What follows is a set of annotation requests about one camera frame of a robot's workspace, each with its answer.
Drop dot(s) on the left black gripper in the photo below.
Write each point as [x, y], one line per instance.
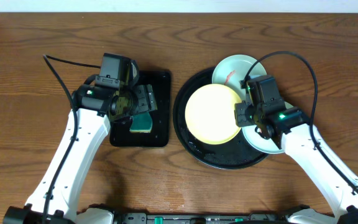
[146, 99]

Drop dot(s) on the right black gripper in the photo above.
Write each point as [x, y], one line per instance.
[240, 108]

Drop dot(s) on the green scrubbing sponge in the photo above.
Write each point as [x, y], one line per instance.
[141, 123]

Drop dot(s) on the mint plate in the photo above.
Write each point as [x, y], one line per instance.
[269, 146]
[231, 71]

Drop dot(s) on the yellow plate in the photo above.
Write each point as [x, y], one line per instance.
[209, 114]

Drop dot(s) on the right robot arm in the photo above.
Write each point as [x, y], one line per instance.
[292, 132]

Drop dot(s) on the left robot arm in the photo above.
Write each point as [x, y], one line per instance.
[95, 108]

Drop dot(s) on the black rectangular tray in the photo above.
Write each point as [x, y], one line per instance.
[120, 135]

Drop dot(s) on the round black tray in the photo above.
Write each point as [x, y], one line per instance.
[234, 154]

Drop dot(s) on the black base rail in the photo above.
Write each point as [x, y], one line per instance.
[143, 218]

